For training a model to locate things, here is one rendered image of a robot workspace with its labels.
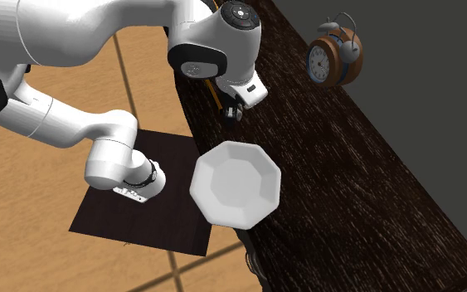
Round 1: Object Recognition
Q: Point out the yellow pencil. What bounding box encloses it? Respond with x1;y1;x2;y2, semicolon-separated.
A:
204;78;224;111

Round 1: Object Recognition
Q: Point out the white octagonal bowl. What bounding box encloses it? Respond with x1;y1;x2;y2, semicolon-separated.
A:
188;140;282;231

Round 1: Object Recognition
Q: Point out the brown alarm clock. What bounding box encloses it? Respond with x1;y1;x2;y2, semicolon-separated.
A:
306;12;364;89

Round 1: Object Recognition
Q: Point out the dark robot stand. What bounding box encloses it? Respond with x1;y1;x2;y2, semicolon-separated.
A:
68;129;213;257

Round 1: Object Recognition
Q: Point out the dark wooden table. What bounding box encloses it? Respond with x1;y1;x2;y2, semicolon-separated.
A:
163;0;467;292

